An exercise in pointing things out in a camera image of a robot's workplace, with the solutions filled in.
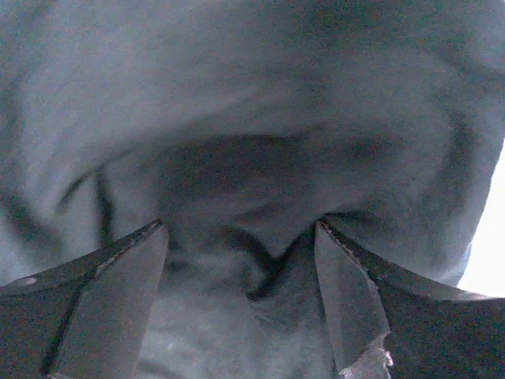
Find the black t-shirt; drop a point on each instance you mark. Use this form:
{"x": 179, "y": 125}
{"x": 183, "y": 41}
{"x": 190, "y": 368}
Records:
{"x": 239, "y": 125}

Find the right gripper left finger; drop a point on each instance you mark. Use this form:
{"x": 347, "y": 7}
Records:
{"x": 85, "y": 318}

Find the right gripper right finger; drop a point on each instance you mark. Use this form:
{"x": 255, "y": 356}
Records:
{"x": 388, "y": 322}

